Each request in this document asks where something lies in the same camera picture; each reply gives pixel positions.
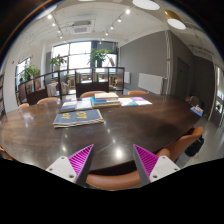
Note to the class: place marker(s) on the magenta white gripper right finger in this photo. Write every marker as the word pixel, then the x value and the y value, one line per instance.
pixel 152 167

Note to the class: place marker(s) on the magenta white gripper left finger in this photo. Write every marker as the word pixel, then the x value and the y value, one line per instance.
pixel 74 168

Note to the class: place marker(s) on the folded navy towel yellow print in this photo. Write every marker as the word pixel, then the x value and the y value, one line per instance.
pixel 77 118

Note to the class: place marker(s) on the near orange leather chair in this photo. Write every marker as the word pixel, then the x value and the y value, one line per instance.
pixel 117 182

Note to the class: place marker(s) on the orange leather chair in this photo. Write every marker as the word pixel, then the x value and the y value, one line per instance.
pixel 117 182
pixel 177 148

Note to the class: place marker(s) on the right orange leather chair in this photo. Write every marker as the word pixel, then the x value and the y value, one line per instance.
pixel 177 148

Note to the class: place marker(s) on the black bag on floor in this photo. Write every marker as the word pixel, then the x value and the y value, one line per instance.
pixel 194 148

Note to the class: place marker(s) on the open magazine left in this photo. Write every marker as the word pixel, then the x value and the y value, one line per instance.
pixel 76 105

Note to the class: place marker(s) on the colourful open brochure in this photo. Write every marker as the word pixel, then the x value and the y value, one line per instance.
pixel 133 101

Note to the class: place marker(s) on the stack of books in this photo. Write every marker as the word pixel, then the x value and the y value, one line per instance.
pixel 105 99

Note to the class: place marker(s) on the blue tissue box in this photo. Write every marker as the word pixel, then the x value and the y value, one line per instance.
pixel 197 110

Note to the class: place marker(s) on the far orange chair left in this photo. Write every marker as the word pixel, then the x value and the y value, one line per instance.
pixel 47 100

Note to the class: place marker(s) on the far orange chair centre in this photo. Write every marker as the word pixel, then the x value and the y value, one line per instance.
pixel 90 94

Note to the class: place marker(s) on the far orange chair right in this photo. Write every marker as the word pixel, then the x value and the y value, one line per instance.
pixel 137 92

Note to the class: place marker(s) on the dark shelf partition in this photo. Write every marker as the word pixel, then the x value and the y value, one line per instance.
pixel 61 83

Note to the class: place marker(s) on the potted plant left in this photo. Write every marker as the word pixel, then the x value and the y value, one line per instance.
pixel 56 62

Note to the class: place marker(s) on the potted plant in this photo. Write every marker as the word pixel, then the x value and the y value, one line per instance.
pixel 56 62
pixel 97 57

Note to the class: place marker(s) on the potted plant centre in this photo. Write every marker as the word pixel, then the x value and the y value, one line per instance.
pixel 97 57

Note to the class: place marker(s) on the ceiling air conditioner vent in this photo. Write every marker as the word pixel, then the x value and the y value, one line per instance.
pixel 81 27

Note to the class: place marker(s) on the round ceiling lamp right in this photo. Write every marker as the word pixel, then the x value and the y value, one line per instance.
pixel 174 20

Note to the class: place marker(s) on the round ceiling lamp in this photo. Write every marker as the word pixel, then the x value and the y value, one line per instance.
pixel 146 4
pixel 174 20

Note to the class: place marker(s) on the white wall radiator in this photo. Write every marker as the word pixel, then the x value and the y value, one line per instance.
pixel 151 83

